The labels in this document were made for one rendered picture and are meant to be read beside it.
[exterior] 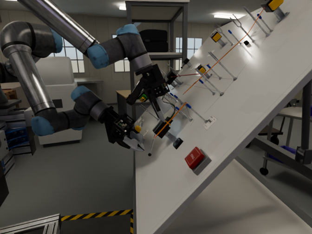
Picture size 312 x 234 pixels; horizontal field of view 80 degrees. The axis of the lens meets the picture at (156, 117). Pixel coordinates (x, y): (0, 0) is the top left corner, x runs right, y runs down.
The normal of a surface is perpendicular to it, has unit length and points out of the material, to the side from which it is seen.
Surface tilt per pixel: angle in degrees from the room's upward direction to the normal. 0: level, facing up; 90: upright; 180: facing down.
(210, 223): 0
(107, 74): 90
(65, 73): 72
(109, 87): 90
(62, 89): 90
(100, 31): 90
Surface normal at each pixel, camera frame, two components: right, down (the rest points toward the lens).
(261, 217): -0.02, -0.97
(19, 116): 0.33, 0.23
